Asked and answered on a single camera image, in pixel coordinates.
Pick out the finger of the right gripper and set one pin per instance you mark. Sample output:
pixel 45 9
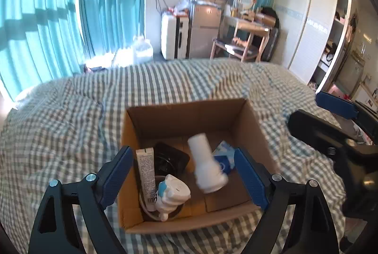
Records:
pixel 321 135
pixel 336 105

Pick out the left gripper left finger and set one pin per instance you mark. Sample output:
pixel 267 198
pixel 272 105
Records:
pixel 55 229

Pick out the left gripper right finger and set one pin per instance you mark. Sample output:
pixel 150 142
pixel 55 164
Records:
pixel 312 229

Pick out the white cylindrical device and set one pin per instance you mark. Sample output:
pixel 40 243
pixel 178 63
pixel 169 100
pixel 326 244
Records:
pixel 208 174

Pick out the beige cream tube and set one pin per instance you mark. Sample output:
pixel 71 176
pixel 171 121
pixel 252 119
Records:
pixel 146 168

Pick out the checkered bed quilt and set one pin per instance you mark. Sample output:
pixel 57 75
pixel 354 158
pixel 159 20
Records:
pixel 66 129

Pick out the white blue cartoon figurine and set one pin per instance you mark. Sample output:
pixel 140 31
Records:
pixel 171 193

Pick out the blue white small box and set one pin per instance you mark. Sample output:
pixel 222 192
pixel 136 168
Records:
pixel 224 155

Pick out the white sliding wardrobe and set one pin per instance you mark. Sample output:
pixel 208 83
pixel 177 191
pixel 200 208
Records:
pixel 311 38

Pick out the wooden chair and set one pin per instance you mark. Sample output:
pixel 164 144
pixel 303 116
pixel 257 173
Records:
pixel 240 49

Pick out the wooden dressing table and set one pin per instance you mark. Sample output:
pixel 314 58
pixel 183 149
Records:
pixel 246 30

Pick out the silver mini fridge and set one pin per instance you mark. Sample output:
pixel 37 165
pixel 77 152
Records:
pixel 204 28

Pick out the clear plastic bag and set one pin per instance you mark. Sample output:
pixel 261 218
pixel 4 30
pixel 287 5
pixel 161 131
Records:
pixel 140 52

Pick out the white suitcase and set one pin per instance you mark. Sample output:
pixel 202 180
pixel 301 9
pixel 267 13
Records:
pixel 174 35

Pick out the turquoise window curtain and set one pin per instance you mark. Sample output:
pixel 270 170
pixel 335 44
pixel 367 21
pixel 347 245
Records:
pixel 44 40

